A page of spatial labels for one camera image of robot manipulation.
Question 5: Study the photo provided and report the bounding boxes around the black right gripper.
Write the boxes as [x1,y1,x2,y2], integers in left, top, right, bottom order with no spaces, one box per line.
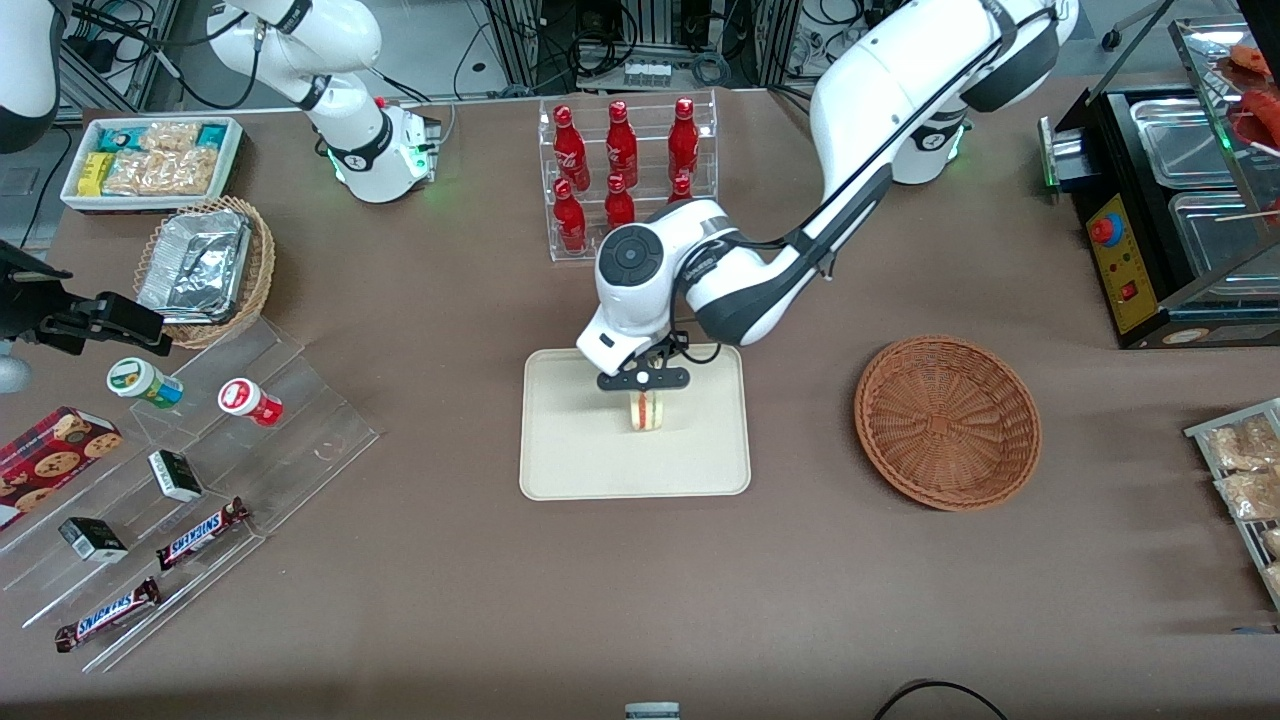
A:
[0,240,174,358]

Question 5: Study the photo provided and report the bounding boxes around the cream rectangular tray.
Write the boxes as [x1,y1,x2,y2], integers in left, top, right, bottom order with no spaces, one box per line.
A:
[519,343,752,501]

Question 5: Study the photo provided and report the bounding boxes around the aluminium foil tray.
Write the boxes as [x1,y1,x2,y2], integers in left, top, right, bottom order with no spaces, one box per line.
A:
[137,209,253,325]

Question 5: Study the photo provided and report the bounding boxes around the tan wicker basket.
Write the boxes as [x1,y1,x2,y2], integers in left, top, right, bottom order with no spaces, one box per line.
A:
[133,196,277,349]

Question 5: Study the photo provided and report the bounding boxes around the round brown wicker basket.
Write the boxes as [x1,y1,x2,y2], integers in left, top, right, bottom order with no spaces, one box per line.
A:
[854,334,1043,512]

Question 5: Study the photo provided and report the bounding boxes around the tray of packaged snacks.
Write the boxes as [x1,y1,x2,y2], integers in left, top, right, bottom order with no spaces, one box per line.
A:
[1184,398,1280,611]

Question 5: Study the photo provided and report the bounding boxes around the green lid snack cup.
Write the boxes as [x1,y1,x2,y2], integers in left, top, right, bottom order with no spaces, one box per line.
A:
[107,357,185,410]

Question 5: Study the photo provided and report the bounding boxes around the red lid snack cup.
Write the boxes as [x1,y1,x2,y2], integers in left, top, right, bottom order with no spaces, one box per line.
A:
[218,378,284,428]

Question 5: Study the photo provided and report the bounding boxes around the clear peanut snack bag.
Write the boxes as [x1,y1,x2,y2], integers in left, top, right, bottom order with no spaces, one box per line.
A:
[160,148,219,196]
[102,150,166,196]
[140,122,201,154]

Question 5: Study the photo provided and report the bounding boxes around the red chocolate cookie box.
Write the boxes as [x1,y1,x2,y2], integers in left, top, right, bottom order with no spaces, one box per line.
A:
[0,406,124,532]

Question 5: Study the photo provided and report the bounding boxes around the small black white box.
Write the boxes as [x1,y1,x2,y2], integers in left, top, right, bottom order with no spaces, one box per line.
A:
[58,517,129,563]
[148,450,204,503]

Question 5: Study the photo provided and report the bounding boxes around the clear acrylic bottle rack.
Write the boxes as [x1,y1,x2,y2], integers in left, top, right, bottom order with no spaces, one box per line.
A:
[538,88,719,263]

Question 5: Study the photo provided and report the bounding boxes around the white plastic snack bin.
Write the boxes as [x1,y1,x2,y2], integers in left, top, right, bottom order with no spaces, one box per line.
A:
[60,116,245,214]

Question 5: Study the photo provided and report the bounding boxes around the clear acrylic step shelf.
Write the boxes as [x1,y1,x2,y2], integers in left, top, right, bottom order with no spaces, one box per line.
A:
[0,318,382,674]

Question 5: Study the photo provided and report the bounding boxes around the brown snickers bar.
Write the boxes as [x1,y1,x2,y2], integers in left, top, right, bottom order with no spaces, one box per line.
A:
[156,497,251,572]
[55,577,162,654]

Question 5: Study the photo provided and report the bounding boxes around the black food warmer machine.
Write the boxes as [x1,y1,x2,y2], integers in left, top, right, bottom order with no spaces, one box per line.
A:
[1039,85,1280,351]

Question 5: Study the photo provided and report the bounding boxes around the steel food pan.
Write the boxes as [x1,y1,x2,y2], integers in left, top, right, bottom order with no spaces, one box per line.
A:
[1167,189,1280,280]
[1130,96,1237,192]

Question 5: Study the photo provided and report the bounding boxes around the clear cracker snack bag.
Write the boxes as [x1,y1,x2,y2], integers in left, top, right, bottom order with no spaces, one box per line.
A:
[1214,470,1280,522]
[1204,415,1280,472]

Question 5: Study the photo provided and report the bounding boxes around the metal framed glass cover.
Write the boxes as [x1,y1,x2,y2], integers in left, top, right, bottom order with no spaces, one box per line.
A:
[1168,14,1280,233]

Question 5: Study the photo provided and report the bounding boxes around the red sausage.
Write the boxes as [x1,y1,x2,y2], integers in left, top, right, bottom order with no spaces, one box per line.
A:
[1238,88,1280,141]

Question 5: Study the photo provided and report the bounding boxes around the black looped cable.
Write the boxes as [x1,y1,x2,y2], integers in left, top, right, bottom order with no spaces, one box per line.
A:
[872,680,1011,720]

